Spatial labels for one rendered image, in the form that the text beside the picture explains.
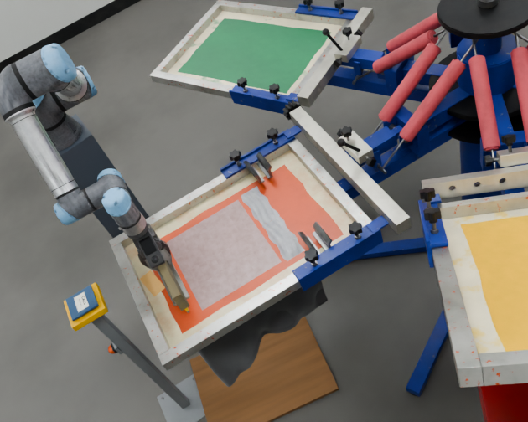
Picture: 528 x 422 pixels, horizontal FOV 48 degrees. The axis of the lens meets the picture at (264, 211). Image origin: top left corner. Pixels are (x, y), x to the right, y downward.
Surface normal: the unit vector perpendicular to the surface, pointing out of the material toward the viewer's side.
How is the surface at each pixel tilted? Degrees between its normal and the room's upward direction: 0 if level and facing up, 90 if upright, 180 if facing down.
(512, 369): 58
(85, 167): 90
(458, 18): 0
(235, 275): 0
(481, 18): 0
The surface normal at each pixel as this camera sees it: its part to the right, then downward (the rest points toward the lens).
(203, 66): -0.27, -0.61
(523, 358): -0.21, -0.93
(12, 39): 0.45, 0.61
